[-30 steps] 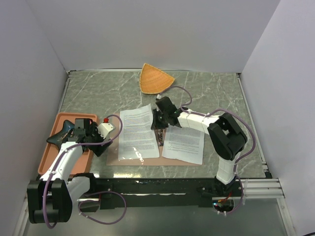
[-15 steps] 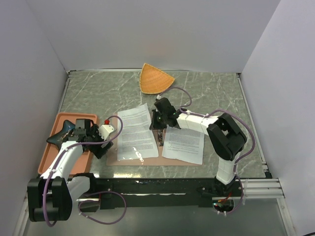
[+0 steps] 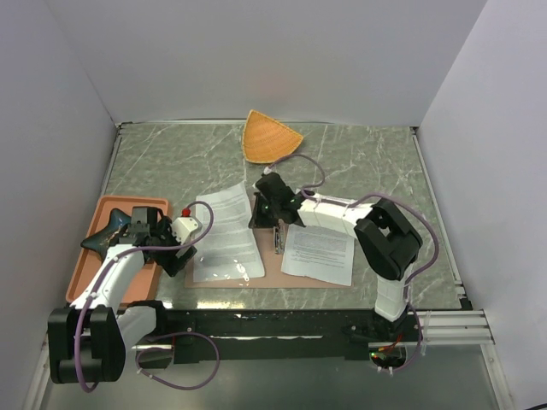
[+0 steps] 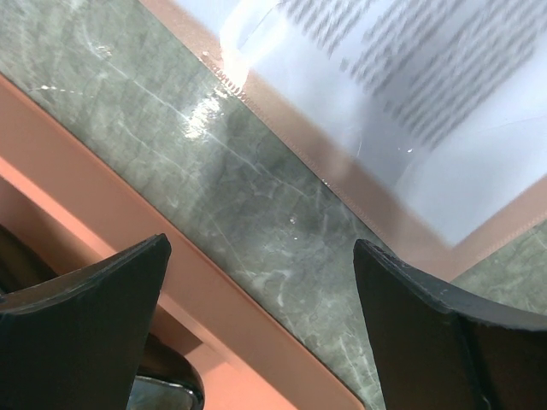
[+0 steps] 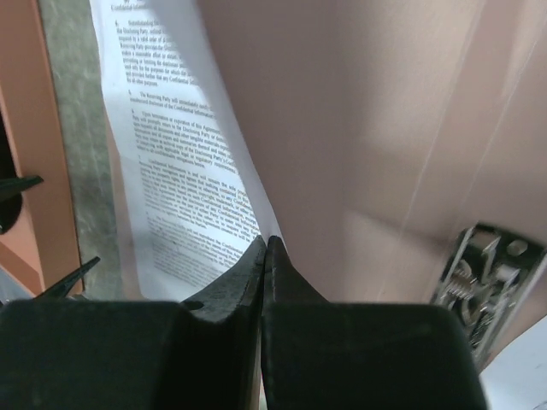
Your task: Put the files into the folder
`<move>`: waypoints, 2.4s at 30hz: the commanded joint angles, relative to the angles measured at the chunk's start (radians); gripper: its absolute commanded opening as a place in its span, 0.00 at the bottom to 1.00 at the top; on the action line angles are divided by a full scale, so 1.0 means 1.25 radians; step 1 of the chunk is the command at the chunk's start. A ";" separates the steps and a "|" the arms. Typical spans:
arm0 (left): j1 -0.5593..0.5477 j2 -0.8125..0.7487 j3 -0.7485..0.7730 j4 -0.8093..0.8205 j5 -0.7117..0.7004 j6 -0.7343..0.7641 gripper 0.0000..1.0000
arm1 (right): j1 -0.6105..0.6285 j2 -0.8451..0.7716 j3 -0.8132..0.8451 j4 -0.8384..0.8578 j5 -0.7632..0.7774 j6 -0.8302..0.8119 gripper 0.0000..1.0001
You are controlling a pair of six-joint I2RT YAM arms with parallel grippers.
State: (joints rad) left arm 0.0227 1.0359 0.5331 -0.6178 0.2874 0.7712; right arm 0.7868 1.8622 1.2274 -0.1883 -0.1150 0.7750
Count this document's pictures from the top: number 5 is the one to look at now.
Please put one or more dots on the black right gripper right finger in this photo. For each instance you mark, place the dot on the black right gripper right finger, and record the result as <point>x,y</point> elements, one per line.
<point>318,354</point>

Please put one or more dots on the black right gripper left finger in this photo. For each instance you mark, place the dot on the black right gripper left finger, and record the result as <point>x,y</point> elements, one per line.
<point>201,353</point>

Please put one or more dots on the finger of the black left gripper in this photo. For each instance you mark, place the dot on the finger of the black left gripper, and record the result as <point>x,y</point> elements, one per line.
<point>11,198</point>
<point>62,288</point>

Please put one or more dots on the white printed paper sheet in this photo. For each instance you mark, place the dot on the white printed paper sheet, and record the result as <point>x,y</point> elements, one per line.
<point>195,201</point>

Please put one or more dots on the pink brown file folder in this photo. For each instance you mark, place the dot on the pink brown file folder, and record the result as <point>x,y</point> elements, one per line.
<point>380,129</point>

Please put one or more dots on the white printed paper stack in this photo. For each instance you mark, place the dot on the white printed paper stack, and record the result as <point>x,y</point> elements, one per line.
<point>517,378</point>

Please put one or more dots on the metal folder clip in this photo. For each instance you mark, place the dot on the metal folder clip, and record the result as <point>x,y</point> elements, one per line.
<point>489,274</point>

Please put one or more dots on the salmon pink plastic tray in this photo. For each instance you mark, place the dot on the salmon pink plastic tray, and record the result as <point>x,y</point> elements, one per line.
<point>42,246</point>

